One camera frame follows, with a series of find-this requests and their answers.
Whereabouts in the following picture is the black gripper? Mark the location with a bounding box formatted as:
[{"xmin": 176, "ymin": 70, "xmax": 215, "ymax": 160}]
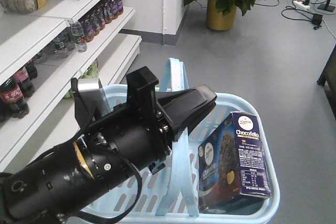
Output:
[{"xmin": 71, "ymin": 67, "xmax": 217, "ymax": 174}]

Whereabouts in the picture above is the blue Chocofello cookie box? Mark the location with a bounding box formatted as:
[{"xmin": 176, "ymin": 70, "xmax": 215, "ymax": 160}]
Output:
[{"xmin": 198, "ymin": 111, "xmax": 272, "ymax": 214}]

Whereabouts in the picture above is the light blue plastic basket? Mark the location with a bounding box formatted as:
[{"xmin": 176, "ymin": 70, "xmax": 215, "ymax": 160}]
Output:
[{"xmin": 80, "ymin": 57, "xmax": 280, "ymax": 224}]

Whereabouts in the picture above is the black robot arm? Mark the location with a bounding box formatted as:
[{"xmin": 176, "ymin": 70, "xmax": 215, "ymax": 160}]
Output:
[{"xmin": 1, "ymin": 67, "xmax": 217, "ymax": 223}]

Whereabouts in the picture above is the dark wooden display stand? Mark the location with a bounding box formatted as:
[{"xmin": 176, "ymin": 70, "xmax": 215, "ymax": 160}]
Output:
[{"xmin": 317, "ymin": 47, "xmax": 335, "ymax": 116}]

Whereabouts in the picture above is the white supermarket shelf unit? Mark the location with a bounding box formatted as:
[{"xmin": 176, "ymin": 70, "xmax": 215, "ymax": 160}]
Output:
[{"xmin": 1, "ymin": 0, "xmax": 142, "ymax": 169}]

